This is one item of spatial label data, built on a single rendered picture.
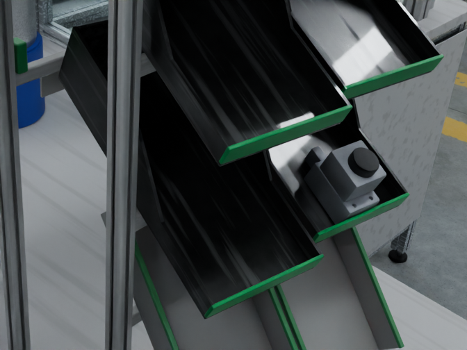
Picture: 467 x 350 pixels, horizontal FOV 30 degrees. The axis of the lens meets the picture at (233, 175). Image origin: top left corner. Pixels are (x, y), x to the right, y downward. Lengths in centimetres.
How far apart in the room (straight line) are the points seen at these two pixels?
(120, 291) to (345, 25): 33
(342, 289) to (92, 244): 47
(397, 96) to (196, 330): 140
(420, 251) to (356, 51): 209
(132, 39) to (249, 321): 37
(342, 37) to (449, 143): 268
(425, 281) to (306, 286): 178
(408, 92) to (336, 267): 127
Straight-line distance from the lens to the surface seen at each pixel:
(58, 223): 140
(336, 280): 103
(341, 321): 103
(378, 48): 84
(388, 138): 228
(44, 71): 89
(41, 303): 127
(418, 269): 281
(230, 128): 69
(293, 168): 90
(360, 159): 85
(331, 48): 82
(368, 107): 210
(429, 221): 302
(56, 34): 194
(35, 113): 165
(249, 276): 80
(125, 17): 68
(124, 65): 69
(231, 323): 92
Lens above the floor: 172
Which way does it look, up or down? 34 degrees down
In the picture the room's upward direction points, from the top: 6 degrees clockwise
